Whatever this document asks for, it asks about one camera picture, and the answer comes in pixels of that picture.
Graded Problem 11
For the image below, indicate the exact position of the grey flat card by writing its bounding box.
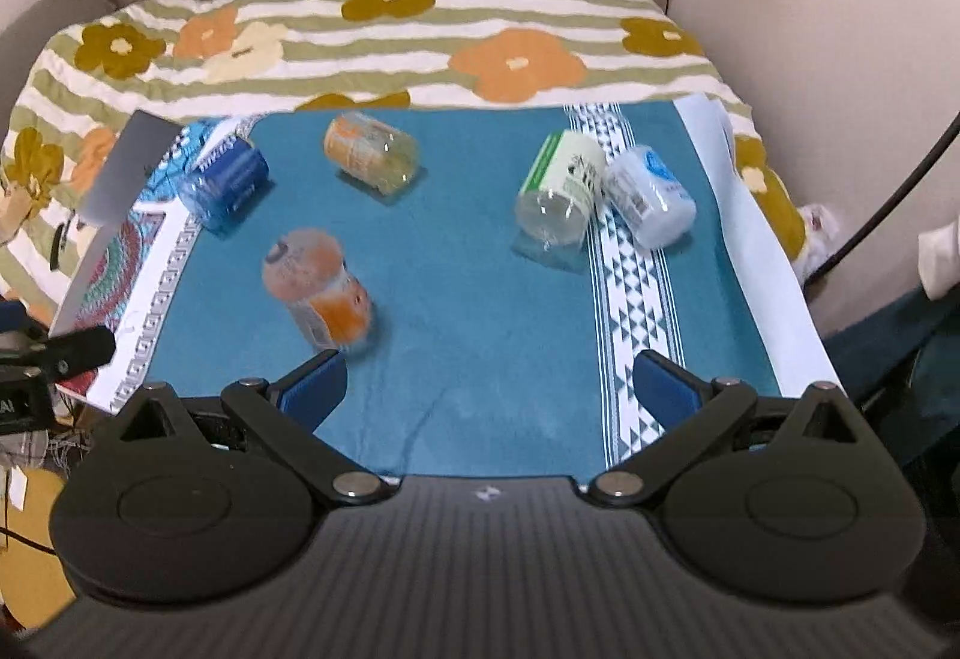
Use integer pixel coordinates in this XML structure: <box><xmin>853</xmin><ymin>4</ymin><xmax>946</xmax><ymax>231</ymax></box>
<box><xmin>78</xmin><ymin>109</ymin><xmax>185</xmax><ymax>230</ymax></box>

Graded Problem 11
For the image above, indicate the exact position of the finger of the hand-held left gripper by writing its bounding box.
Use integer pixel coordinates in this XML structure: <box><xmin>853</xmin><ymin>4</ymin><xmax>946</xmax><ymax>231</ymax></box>
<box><xmin>41</xmin><ymin>326</ymin><xmax>118</xmax><ymax>380</ymax></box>

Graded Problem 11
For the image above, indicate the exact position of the orange yellow clear plastic cup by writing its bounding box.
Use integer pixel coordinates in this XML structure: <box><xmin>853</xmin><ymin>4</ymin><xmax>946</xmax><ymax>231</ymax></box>
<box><xmin>323</xmin><ymin>111</ymin><xmax>420</xmax><ymax>197</ymax></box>

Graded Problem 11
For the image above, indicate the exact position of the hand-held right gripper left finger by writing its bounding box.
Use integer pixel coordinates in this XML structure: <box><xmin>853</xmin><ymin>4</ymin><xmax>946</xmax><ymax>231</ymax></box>
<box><xmin>112</xmin><ymin>350</ymin><xmax>399</xmax><ymax>508</ymax></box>

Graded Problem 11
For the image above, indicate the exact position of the teal cloth with patterned band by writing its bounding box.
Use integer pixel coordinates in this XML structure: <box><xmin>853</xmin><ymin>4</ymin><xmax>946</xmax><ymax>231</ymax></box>
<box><xmin>90</xmin><ymin>100</ymin><xmax>782</xmax><ymax>474</ymax></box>

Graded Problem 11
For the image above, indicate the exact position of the red green patterned cloth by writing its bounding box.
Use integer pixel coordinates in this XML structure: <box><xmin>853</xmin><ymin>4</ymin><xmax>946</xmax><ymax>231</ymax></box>
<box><xmin>48</xmin><ymin>207</ymin><xmax>205</xmax><ymax>414</ymax></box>

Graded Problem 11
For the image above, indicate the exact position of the floral striped blanket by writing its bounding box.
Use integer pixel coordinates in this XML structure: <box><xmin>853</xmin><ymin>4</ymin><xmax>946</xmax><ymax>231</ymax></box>
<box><xmin>0</xmin><ymin>0</ymin><xmax>807</xmax><ymax>330</ymax></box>

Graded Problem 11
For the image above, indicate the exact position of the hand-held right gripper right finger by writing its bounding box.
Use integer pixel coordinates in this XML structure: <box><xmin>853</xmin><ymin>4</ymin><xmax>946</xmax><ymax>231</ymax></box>
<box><xmin>586</xmin><ymin>350</ymin><xmax>860</xmax><ymax>507</ymax></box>

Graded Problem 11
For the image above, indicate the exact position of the crumpled white plastic bag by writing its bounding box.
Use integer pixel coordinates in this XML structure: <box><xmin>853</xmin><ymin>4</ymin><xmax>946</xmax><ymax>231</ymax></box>
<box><xmin>792</xmin><ymin>203</ymin><xmax>844</xmax><ymax>281</ymax></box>

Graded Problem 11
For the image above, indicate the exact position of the dark teal fabric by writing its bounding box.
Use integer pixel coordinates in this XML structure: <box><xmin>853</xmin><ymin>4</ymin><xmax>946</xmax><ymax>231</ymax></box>
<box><xmin>821</xmin><ymin>285</ymin><xmax>960</xmax><ymax>473</ymax></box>

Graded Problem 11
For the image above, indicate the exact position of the black cable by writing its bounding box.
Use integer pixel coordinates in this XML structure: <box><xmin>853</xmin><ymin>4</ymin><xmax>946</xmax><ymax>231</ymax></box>
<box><xmin>804</xmin><ymin>110</ymin><xmax>960</xmax><ymax>290</ymax></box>

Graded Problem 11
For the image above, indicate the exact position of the green label clear plastic cup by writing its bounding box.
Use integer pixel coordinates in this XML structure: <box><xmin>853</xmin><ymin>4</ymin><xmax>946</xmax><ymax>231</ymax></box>
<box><xmin>514</xmin><ymin>130</ymin><xmax>608</xmax><ymax>253</ymax></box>

